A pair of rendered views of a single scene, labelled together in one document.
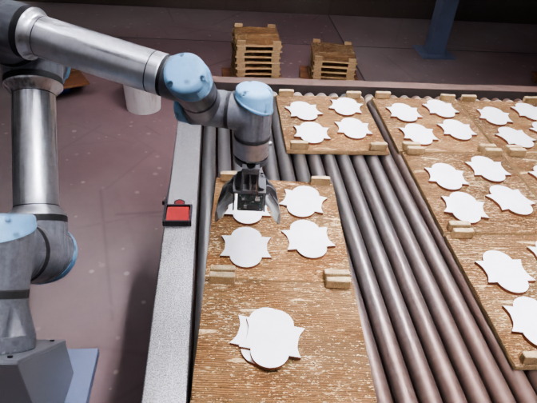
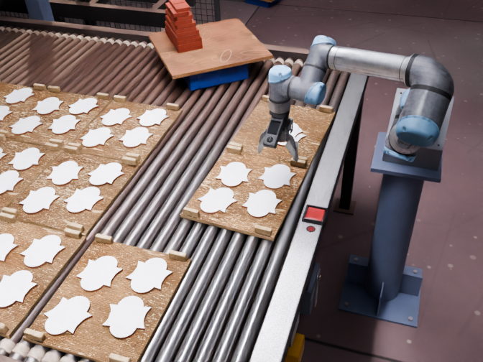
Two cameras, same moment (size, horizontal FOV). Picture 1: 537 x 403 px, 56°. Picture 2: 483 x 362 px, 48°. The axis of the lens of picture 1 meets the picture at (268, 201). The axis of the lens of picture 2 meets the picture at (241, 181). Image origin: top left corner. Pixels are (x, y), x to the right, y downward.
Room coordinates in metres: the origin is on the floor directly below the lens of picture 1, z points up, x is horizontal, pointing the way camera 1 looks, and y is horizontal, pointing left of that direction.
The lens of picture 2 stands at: (2.39, 0.65, 2.22)
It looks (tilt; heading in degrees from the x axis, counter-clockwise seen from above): 39 degrees down; 208
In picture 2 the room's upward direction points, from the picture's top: 3 degrees counter-clockwise
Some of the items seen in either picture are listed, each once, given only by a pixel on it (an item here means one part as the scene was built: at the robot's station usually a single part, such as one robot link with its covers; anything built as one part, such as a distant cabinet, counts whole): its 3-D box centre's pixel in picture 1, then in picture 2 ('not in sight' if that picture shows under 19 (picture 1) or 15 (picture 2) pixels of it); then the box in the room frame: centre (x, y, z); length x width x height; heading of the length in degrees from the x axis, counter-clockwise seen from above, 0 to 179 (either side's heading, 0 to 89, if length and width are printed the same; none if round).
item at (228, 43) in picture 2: not in sight; (208, 45); (0.20, -0.64, 1.03); 0.50 x 0.50 x 0.02; 46
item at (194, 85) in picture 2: not in sight; (210, 62); (0.26, -0.60, 0.97); 0.31 x 0.31 x 0.10; 46
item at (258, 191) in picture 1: (249, 180); (279, 122); (0.90, 0.04, 1.16); 0.09 x 0.08 x 0.12; 4
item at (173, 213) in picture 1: (177, 215); (315, 215); (1.06, 0.24, 0.92); 0.06 x 0.06 x 0.01; 8
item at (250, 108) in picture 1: (252, 112); (280, 83); (0.91, 0.05, 1.32); 0.09 x 0.08 x 0.11; 84
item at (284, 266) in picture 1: (276, 226); (247, 190); (1.04, -0.03, 0.93); 0.41 x 0.35 x 0.02; 4
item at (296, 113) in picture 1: (328, 119); (111, 294); (1.65, -0.19, 0.94); 0.41 x 0.35 x 0.04; 8
